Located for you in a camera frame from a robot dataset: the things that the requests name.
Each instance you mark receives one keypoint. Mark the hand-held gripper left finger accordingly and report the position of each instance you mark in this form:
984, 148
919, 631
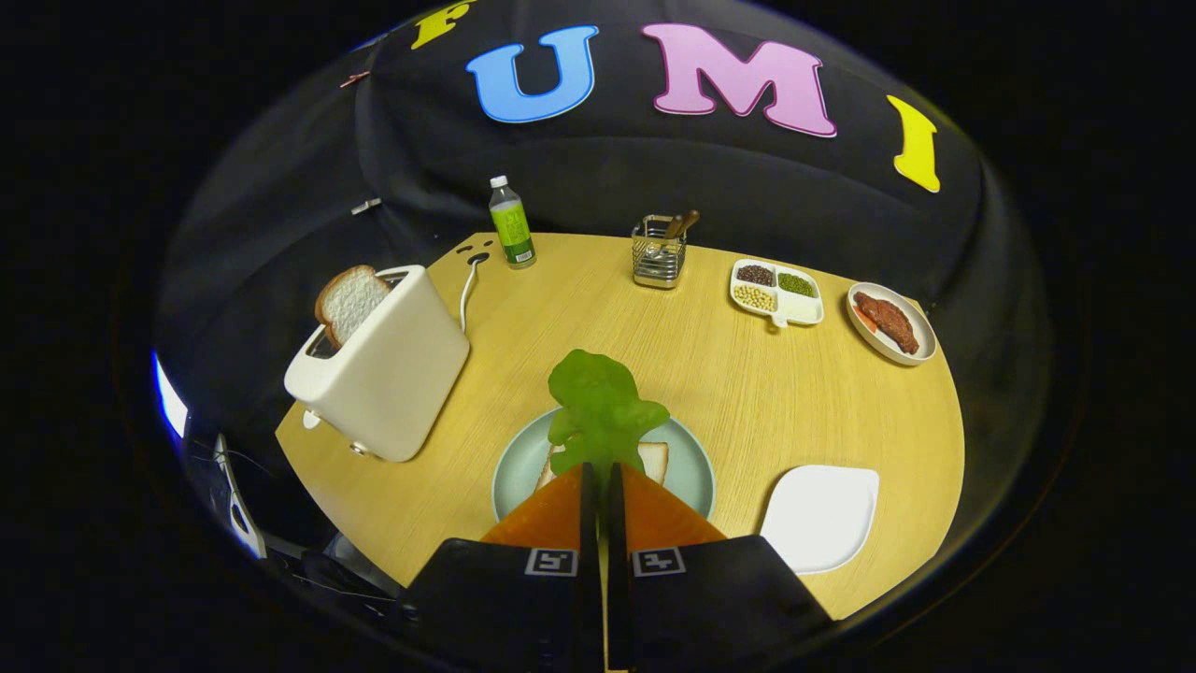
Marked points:
589, 523

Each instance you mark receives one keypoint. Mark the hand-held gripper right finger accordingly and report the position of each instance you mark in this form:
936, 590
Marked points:
617, 523

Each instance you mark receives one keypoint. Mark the green lettuce leaf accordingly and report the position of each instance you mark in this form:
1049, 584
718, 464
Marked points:
598, 402

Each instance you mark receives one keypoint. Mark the white bread slice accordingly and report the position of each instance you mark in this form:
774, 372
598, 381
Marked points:
353, 301

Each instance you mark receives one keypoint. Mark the toast slice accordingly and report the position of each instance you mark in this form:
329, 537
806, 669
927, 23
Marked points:
654, 458

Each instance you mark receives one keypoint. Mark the pale green plate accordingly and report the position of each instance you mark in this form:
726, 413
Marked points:
690, 467

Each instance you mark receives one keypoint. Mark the white leaf-shaped plate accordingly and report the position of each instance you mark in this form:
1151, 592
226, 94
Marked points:
822, 519

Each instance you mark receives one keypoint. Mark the white toaster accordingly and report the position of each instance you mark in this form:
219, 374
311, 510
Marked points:
392, 374

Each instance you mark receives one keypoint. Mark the pile of yellow soybeans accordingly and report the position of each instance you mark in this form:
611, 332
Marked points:
754, 298

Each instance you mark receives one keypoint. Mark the pile of dark red beans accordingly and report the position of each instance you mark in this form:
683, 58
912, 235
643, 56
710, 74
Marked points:
755, 276

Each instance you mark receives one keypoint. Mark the white divided dish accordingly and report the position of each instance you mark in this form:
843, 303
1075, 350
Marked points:
802, 307

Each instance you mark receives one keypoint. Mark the pile of green beans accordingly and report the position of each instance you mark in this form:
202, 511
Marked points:
796, 284

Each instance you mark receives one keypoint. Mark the green label drink bottle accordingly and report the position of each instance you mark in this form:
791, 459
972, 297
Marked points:
512, 234

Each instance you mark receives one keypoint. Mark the orange food slice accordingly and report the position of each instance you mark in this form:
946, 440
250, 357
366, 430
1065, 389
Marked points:
865, 322

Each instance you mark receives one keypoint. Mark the brown meat slice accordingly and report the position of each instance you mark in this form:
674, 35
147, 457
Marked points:
888, 321

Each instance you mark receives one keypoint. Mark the black backdrop cloth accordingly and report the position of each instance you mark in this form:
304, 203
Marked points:
654, 178

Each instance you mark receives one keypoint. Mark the round white plate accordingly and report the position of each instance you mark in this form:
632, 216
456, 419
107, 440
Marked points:
904, 307

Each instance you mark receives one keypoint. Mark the silver cloth clip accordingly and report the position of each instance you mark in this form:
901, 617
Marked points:
365, 206

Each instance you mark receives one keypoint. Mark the red cloth clip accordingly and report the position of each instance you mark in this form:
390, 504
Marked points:
353, 79

